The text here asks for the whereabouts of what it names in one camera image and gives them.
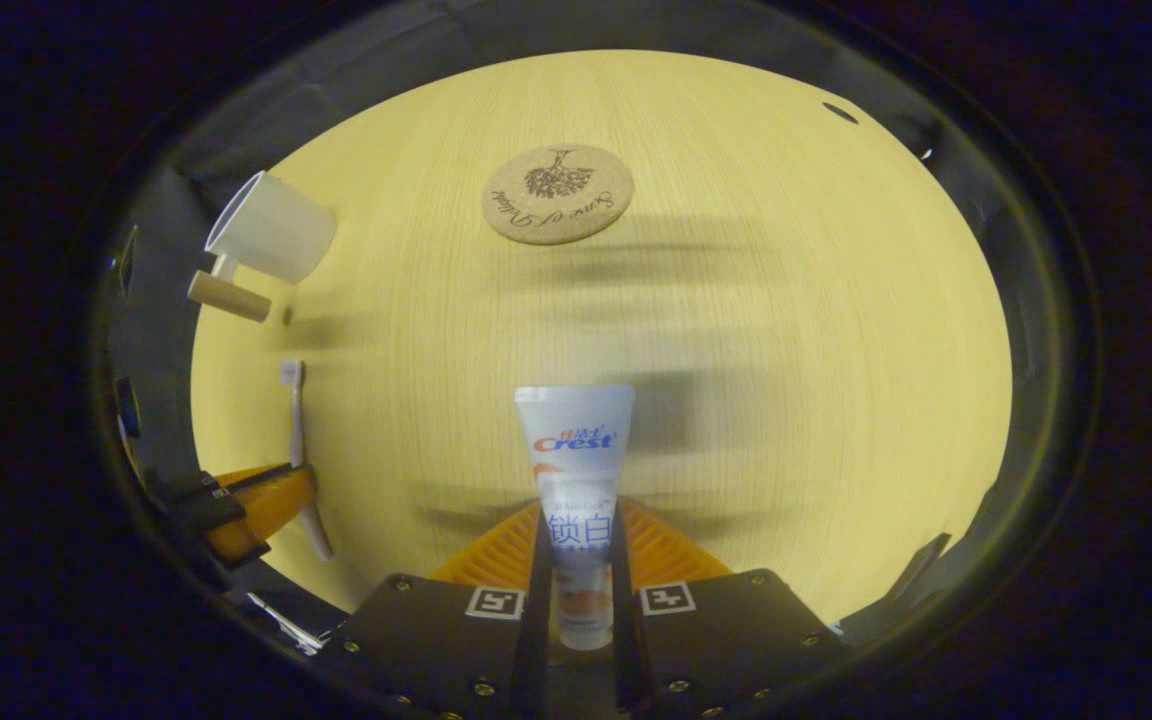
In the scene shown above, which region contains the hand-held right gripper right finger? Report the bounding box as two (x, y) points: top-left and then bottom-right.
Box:
(612, 498), (849, 720)

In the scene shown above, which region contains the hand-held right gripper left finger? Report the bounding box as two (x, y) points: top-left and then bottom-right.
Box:
(334, 500), (554, 720)

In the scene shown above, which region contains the white toothbrush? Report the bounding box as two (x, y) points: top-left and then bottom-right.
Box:
(278, 360), (336, 562)

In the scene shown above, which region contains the white toothpaste tube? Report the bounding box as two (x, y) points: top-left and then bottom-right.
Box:
(514, 385), (637, 653)

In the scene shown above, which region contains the white cup with wooden handle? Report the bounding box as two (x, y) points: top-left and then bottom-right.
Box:
(186, 170), (338, 324)

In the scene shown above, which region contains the round cork coaster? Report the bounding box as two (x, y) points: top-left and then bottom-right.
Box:
(481, 144), (635, 247)

